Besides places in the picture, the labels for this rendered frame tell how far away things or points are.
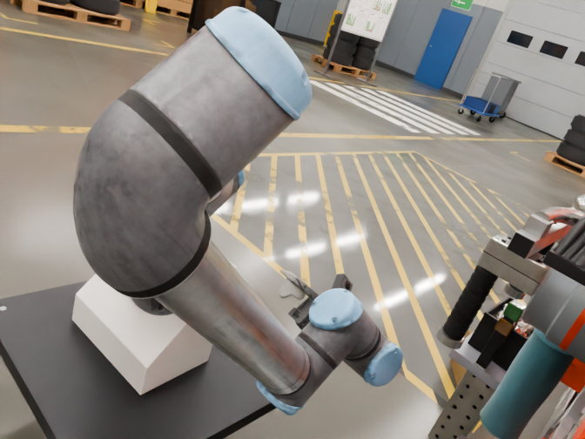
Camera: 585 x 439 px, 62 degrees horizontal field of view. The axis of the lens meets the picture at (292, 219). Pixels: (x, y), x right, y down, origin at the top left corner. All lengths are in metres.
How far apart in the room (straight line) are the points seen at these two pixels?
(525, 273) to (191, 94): 0.55
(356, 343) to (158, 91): 0.63
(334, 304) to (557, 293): 0.37
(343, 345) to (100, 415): 0.54
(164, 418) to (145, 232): 0.80
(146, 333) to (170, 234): 0.76
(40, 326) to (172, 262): 0.93
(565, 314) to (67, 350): 1.04
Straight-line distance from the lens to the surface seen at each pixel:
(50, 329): 1.33
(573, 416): 1.17
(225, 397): 1.24
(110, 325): 1.22
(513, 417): 1.19
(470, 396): 1.75
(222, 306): 0.55
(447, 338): 0.86
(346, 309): 0.87
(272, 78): 0.42
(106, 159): 0.40
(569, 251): 0.75
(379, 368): 0.97
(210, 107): 0.40
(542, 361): 1.12
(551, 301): 0.92
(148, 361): 1.14
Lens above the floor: 1.18
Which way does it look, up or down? 24 degrees down
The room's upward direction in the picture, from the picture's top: 19 degrees clockwise
